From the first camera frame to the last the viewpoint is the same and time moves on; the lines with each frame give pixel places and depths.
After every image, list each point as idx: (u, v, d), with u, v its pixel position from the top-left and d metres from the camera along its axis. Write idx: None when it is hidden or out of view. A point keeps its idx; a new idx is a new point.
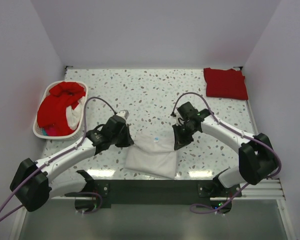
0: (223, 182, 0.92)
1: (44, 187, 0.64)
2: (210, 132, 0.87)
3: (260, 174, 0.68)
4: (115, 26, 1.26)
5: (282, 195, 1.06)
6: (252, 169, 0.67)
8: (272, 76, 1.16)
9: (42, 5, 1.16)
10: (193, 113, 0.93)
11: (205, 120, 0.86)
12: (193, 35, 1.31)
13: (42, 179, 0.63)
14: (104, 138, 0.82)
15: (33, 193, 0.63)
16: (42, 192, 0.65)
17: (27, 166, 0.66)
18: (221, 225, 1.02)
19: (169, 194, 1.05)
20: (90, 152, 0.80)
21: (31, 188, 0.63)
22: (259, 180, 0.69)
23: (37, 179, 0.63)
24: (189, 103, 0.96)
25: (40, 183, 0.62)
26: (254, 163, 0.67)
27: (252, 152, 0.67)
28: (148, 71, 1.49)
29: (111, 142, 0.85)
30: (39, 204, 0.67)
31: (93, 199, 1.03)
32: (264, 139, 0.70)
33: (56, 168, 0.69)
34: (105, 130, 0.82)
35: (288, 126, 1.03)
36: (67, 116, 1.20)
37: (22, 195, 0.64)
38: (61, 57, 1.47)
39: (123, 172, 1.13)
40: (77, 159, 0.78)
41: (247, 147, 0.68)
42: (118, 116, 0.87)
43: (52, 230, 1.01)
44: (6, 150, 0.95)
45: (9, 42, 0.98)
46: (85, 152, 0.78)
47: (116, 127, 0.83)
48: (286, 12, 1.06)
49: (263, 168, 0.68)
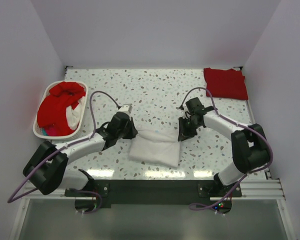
0: (222, 179, 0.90)
1: (62, 169, 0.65)
2: (211, 125, 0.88)
3: (251, 161, 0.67)
4: (115, 26, 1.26)
5: (283, 195, 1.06)
6: (243, 155, 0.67)
8: (272, 76, 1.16)
9: (42, 5, 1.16)
10: (199, 107, 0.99)
11: (207, 115, 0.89)
12: (193, 35, 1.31)
13: (63, 158, 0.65)
14: (111, 134, 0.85)
15: (52, 173, 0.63)
16: (58, 175, 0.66)
17: (47, 147, 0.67)
18: (221, 225, 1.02)
19: (169, 194, 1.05)
20: (100, 145, 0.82)
21: (50, 168, 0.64)
22: (249, 168, 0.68)
23: (57, 158, 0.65)
24: (197, 98, 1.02)
25: (60, 163, 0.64)
26: (245, 149, 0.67)
27: (243, 138, 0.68)
28: (148, 71, 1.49)
29: (118, 138, 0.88)
30: (52, 190, 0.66)
31: (93, 199, 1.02)
32: (258, 129, 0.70)
33: (73, 152, 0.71)
34: (111, 126, 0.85)
35: (288, 126, 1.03)
36: (67, 116, 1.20)
37: (38, 176, 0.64)
38: (61, 57, 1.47)
39: (123, 172, 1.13)
40: (88, 150, 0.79)
41: (240, 133, 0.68)
42: (121, 113, 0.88)
43: (52, 230, 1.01)
44: (6, 150, 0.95)
45: (9, 42, 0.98)
46: (96, 145, 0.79)
47: (121, 124, 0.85)
48: (286, 12, 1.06)
49: (254, 156, 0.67)
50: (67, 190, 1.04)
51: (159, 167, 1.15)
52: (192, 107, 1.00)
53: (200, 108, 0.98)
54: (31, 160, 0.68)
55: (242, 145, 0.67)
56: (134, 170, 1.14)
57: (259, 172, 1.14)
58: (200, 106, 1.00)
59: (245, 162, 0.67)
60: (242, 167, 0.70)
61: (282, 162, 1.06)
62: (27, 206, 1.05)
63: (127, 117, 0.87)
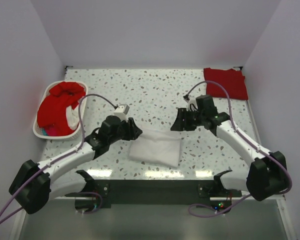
0: (223, 183, 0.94)
1: (45, 188, 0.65)
2: (223, 138, 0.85)
3: (268, 191, 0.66)
4: (115, 26, 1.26)
5: (282, 195, 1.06)
6: (263, 184, 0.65)
8: (272, 76, 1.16)
9: (42, 5, 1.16)
10: (211, 110, 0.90)
11: (222, 126, 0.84)
12: (193, 35, 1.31)
13: (44, 179, 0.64)
14: (102, 142, 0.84)
15: (34, 194, 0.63)
16: (42, 195, 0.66)
17: (29, 168, 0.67)
18: (221, 225, 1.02)
19: (169, 194, 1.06)
20: (90, 155, 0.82)
21: (32, 190, 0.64)
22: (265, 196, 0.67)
23: (38, 179, 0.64)
24: (210, 98, 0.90)
25: (41, 184, 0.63)
26: (265, 180, 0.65)
27: (265, 169, 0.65)
28: (148, 71, 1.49)
29: (109, 144, 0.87)
30: (37, 208, 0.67)
31: (93, 199, 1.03)
32: (280, 158, 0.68)
33: (57, 169, 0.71)
34: (102, 133, 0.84)
35: (288, 126, 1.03)
36: (67, 115, 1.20)
37: (22, 198, 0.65)
38: (61, 57, 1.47)
39: (123, 172, 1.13)
40: (77, 163, 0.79)
41: (263, 162, 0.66)
42: (112, 118, 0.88)
43: (52, 230, 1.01)
44: (6, 150, 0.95)
45: (9, 42, 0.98)
46: (85, 156, 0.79)
47: (111, 129, 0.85)
48: (285, 12, 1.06)
49: (272, 186, 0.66)
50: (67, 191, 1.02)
51: (159, 167, 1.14)
52: (204, 108, 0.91)
53: (213, 112, 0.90)
54: (16, 180, 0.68)
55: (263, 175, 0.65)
56: (134, 170, 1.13)
57: None
58: (213, 108, 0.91)
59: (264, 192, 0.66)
60: (256, 194, 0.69)
61: None
62: None
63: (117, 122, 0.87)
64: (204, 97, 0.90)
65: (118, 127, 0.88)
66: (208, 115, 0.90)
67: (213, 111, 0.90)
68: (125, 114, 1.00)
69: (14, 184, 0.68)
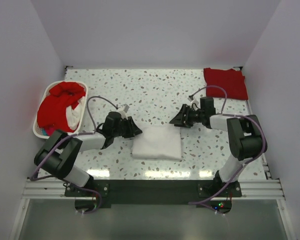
0: (221, 175, 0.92)
1: (76, 152, 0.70)
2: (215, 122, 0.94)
3: (244, 144, 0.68)
4: (115, 26, 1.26)
5: (283, 195, 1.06)
6: (236, 137, 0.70)
8: (272, 76, 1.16)
9: (42, 5, 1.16)
10: (211, 110, 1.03)
11: (212, 116, 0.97)
12: (193, 35, 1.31)
13: (77, 140, 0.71)
14: (106, 134, 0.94)
15: (68, 155, 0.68)
16: (72, 158, 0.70)
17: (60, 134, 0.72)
18: (221, 225, 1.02)
19: (169, 193, 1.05)
20: (101, 142, 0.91)
21: (66, 151, 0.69)
22: (241, 152, 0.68)
23: (72, 142, 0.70)
24: (211, 100, 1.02)
25: (76, 145, 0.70)
26: (239, 132, 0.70)
27: (238, 123, 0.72)
28: (148, 71, 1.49)
29: (114, 136, 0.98)
30: (66, 174, 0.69)
31: (93, 199, 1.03)
32: (254, 118, 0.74)
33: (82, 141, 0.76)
34: (106, 127, 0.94)
35: (288, 126, 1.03)
36: (67, 116, 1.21)
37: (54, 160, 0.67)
38: (61, 57, 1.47)
39: (123, 172, 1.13)
40: (90, 145, 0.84)
41: (235, 119, 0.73)
42: (114, 112, 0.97)
43: (52, 230, 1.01)
44: (6, 150, 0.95)
45: (9, 42, 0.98)
46: (97, 140, 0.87)
47: (114, 122, 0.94)
48: (285, 12, 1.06)
49: (248, 141, 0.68)
50: (67, 190, 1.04)
51: (159, 167, 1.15)
52: (205, 107, 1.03)
53: (212, 112, 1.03)
54: (43, 146, 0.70)
55: (235, 129, 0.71)
56: (134, 170, 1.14)
57: (260, 172, 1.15)
58: (213, 109, 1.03)
59: (238, 145, 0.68)
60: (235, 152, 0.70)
61: (282, 161, 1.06)
62: (27, 205, 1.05)
63: (119, 115, 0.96)
64: (207, 98, 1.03)
65: (120, 121, 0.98)
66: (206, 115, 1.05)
67: (212, 112, 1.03)
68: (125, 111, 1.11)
69: (42, 149, 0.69)
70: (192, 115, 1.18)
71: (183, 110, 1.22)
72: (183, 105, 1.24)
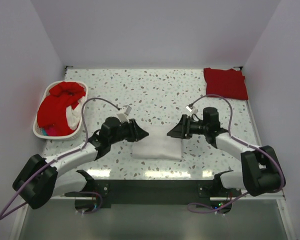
0: (223, 181, 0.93)
1: (51, 183, 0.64)
2: (222, 142, 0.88)
3: (261, 184, 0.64)
4: (115, 26, 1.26)
5: (283, 195, 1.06)
6: (253, 175, 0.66)
8: (272, 77, 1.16)
9: (42, 5, 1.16)
10: (215, 124, 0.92)
11: (219, 136, 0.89)
12: (193, 35, 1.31)
13: (51, 172, 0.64)
14: (103, 143, 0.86)
15: (40, 187, 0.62)
16: (48, 189, 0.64)
17: (36, 161, 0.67)
18: (222, 225, 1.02)
19: (169, 193, 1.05)
20: (92, 155, 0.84)
21: (39, 182, 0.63)
22: (257, 191, 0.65)
23: (46, 172, 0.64)
24: (217, 114, 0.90)
25: (48, 176, 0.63)
26: (255, 171, 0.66)
27: (254, 159, 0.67)
28: (148, 71, 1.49)
29: (111, 145, 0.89)
30: (41, 204, 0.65)
31: (93, 199, 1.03)
32: (269, 150, 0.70)
33: (63, 165, 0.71)
34: (102, 135, 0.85)
35: (288, 126, 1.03)
36: (67, 116, 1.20)
37: (26, 191, 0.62)
38: (61, 57, 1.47)
39: (123, 172, 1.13)
40: (79, 162, 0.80)
41: (250, 153, 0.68)
42: (112, 118, 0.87)
43: (52, 230, 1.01)
44: (6, 150, 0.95)
45: (9, 42, 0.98)
46: (88, 155, 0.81)
47: (111, 131, 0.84)
48: (285, 13, 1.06)
49: (265, 179, 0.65)
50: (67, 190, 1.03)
51: (159, 167, 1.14)
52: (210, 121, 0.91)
53: (217, 126, 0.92)
54: (21, 174, 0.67)
55: (252, 166, 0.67)
56: (134, 170, 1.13)
57: None
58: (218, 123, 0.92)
59: (255, 184, 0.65)
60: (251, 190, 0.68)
61: (281, 162, 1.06)
62: (27, 205, 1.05)
63: (116, 123, 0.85)
64: (212, 112, 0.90)
65: (118, 127, 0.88)
66: (210, 130, 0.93)
67: (217, 127, 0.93)
68: (126, 114, 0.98)
69: (20, 177, 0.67)
70: (193, 127, 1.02)
71: (183, 121, 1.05)
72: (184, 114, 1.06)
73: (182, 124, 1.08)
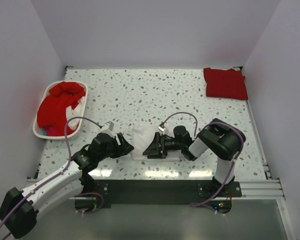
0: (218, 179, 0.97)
1: (30, 216, 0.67)
2: (195, 149, 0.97)
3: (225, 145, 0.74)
4: (114, 26, 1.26)
5: (282, 195, 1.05)
6: (217, 143, 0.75)
8: (272, 77, 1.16)
9: (42, 5, 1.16)
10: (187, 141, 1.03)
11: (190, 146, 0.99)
12: (193, 35, 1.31)
13: (27, 208, 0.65)
14: (90, 159, 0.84)
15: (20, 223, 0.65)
16: (28, 220, 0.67)
17: (13, 195, 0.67)
18: (221, 225, 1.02)
19: (169, 193, 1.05)
20: (78, 174, 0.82)
21: (16, 219, 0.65)
22: (229, 153, 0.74)
23: (22, 209, 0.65)
24: (187, 133, 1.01)
25: (26, 213, 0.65)
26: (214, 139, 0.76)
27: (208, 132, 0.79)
28: (148, 71, 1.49)
29: (98, 162, 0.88)
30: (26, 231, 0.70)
31: (93, 199, 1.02)
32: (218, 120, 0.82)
33: (41, 195, 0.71)
34: (91, 151, 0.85)
35: (288, 126, 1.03)
36: (66, 116, 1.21)
37: (8, 224, 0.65)
38: (61, 57, 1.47)
39: (123, 172, 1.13)
40: (64, 184, 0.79)
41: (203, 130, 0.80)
42: (103, 135, 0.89)
43: (52, 230, 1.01)
44: (6, 151, 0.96)
45: (9, 42, 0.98)
46: (71, 177, 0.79)
47: (101, 147, 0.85)
48: (286, 12, 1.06)
49: (227, 140, 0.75)
50: None
51: (159, 167, 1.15)
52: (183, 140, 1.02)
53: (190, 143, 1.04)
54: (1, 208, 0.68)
55: (210, 137, 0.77)
56: (134, 170, 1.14)
57: (260, 172, 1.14)
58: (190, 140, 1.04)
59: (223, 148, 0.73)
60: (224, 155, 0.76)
61: (282, 162, 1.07)
62: None
63: (106, 139, 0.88)
64: (184, 133, 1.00)
65: (108, 145, 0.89)
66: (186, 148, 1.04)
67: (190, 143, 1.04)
68: (111, 130, 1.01)
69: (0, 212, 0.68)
70: (167, 144, 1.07)
71: (157, 138, 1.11)
72: (157, 132, 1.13)
73: (156, 142, 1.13)
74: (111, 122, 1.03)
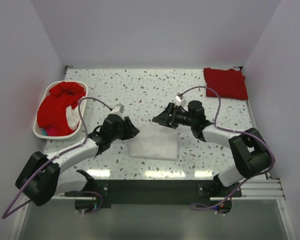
0: (222, 180, 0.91)
1: (54, 179, 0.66)
2: (210, 135, 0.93)
3: (253, 165, 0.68)
4: (114, 26, 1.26)
5: (282, 195, 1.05)
6: (245, 160, 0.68)
8: (272, 76, 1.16)
9: (42, 5, 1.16)
10: (200, 120, 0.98)
11: (205, 129, 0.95)
12: (193, 35, 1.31)
13: (54, 169, 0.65)
14: (103, 139, 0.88)
15: (44, 185, 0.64)
16: (51, 185, 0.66)
17: (38, 157, 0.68)
18: (221, 225, 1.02)
19: (168, 193, 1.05)
20: (93, 151, 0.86)
21: (41, 180, 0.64)
22: (252, 174, 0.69)
23: (48, 169, 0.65)
24: (202, 109, 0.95)
25: (52, 172, 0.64)
26: (246, 154, 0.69)
27: (242, 143, 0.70)
28: (148, 71, 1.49)
29: (111, 141, 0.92)
30: (45, 200, 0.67)
31: (93, 199, 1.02)
32: (254, 132, 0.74)
33: (65, 161, 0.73)
34: (104, 130, 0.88)
35: (287, 126, 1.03)
36: (67, 116, 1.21)
37: (32, 186, 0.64)
38: (61, 57, 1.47)
39: (123, 172, 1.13)
40: (80, 157, 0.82)
41: (238, 139, 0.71)
42: (112, 116, 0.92)
43: (52, 230, 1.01)
44: (6, 150, 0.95)
45: (9, 43, 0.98)
46: (89, 151, 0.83)
47: (113, 127, 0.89)
48: (285, 12, 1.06)
49: (255, 161, 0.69)
50: None
51: (159, 167, 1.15)
52: (196, 117, 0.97)
53: (201, 122, 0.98)
54: (23, 171, 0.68)
55: (242, 149, 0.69)
56: (134, 170, 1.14)
57: None
58: (204, 117, 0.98)
59: (249, 167, 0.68)
60: (243, 172, 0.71)
61: (282, 162, 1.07)
62: (27, 206, 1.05)
63: (118, 119, 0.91)
64: (198, 108, 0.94)
65: (119, 124, 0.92)
66: (197, 125, 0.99)
67: (202, 121, 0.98)
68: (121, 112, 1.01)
69: (22, 175, 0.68)
70: (178, 117, 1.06)
71: (170, 109, 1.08)
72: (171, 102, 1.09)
73: (167, 112, 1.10)
74: (121, 105, 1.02)
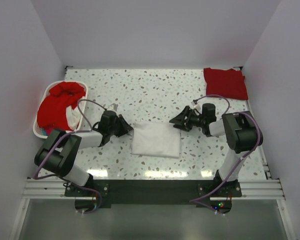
0: (221, 172, 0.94)
1: (76, 148, 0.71)
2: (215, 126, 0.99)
3: (239, 136, 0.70)
4: (114, 26, 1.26)
5: (283, 195, 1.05)
6: (232, 130, 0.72)
8: (272, 76, 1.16)
9: (42, 5, 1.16)
10: (210, 118, 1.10)
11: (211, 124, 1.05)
12: (193, 35, 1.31)
13: (76, 137, 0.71)
14: (103, 131, 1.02)
15: (69, 152, 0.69)
16: (72, 155, 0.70)
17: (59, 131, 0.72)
18: (221, 225, 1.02)
19: (168, 193, 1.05)
20: (98, 140, 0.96)
21: (65, 149, 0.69)
22: (238, 144, 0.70)
23: (72, 138, 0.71)
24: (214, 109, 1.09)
25: (76, 140, 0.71)
26: (234, 126, 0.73)
27: (233, 118, 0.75)
28: (148, 71, 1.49)
29: (110, 134, 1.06)
30: (67, 171, 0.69)
31: (93, 199, 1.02)
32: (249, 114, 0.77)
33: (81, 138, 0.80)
34: (102, 125, 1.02)
35: (288, 125, 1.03)
36: (67, 116, 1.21)
37: (56, 155, 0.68)
38: (61, 57, 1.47)
39: (123, 172, 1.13)
40: (90, 142, 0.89)
41: (230, 114, 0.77)
42: (108, 110, 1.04)
43: (52, 230, 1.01)
44: (5, 150, 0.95)
45: (9, 42, 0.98)
46: (95, 138, 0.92)
47: (110, 121, 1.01)
48: (286, 12, 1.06)
49: (243, 133, 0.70)
50: (67, 190, 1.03)
51: (159, 167, 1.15)
52: (207, 115, 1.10)
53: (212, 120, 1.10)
54: (43, 145, 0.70)
55: (232, 122, 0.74)
56: (134, 170, 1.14)
57: (260, 172, 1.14)
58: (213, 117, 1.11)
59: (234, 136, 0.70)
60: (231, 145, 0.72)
61: (282, 162, 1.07)
62: (27, 206, 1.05)
63: (114, 114, 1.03)
64: (209, 107, 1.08)
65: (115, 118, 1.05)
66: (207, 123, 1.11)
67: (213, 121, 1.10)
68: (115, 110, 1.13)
69: (42, 149, 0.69)
70: (193, 119, 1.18)
71: (185, 111, 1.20)
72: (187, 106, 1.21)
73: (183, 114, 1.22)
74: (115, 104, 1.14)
